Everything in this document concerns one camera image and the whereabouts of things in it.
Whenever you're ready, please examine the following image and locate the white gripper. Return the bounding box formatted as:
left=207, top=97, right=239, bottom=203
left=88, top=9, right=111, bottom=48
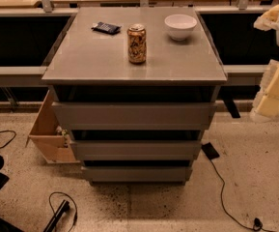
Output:
left=250, top=60, right=279, bottom=123

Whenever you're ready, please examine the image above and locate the grey drawer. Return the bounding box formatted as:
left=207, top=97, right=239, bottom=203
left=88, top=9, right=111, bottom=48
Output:
left=70, top=141, right=201, bottom=160
left=52, top=102, right=216, bottom=131
left=81, top=166, right=192, bottom=183

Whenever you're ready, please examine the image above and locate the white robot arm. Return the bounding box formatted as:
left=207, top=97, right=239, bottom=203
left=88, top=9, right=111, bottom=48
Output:
left=250, top=4, right=279, bottom=123

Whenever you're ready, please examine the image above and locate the grey drawer cabinet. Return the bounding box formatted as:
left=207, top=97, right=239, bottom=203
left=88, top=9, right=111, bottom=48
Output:
left=42, top=6, right=228, bottom=186

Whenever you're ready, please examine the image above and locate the grey bottom drawer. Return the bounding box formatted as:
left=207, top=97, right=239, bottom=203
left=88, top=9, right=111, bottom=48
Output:
left=81, top=166, right=192, bottom=183

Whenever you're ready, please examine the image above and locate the grey top drawer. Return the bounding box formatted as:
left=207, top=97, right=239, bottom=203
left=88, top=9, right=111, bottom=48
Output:
left=52, top=102, right=216, bottom=131

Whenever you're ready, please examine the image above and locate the black power adapter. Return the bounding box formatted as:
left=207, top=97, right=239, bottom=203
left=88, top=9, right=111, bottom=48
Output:
left=202, top=143, right=220, bottom=160

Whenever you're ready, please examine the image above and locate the white ceramic bowl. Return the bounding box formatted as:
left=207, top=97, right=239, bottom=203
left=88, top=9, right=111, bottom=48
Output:
left=164, top=14, right=197, bottom=41

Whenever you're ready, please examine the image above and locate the gold patterned soda can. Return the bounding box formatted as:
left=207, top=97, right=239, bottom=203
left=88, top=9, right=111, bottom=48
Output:
left=127, top=23, right=147, bottom=64

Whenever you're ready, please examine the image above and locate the dark blue snack packet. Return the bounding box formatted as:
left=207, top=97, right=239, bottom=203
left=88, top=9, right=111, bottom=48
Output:
left=92, top=22, right=121, bottom=35

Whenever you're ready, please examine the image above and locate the cardboard box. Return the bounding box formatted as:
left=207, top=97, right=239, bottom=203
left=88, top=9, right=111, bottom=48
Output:
left=28, top=92, right=77, bottom=163

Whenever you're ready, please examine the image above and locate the black bar on floor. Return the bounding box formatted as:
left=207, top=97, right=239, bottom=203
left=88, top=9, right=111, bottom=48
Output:
left=43, top=200, right=70, bottom=232

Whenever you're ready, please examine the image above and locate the grey metal rail frame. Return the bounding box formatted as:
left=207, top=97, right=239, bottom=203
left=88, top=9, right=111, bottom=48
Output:
left=0, top=0, right=279, bottom=111

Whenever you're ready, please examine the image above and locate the black cable right floor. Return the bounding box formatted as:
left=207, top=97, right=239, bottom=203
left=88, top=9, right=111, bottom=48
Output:
left=209, top=158, right=279, bottom=232

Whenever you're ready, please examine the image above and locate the black cable bottom left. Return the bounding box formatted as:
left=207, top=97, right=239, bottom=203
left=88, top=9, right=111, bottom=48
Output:
left=47, top=191, right=79, bottom=232

